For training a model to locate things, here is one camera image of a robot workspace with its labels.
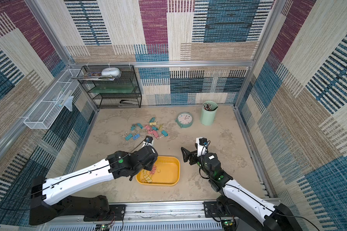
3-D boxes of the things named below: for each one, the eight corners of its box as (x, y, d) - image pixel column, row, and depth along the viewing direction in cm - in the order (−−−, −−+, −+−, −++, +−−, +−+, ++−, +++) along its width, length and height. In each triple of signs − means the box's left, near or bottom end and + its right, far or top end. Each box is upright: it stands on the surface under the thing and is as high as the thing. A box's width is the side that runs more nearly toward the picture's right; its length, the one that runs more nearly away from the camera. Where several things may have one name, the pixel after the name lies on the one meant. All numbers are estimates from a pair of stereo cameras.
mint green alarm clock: (175, 127, 109) (175, 125, 107) (175, 114, 118) (175, 111, 115) (193, 127, 109) (193, 125, 107) (192, 114, 118) (192, 111, 115)
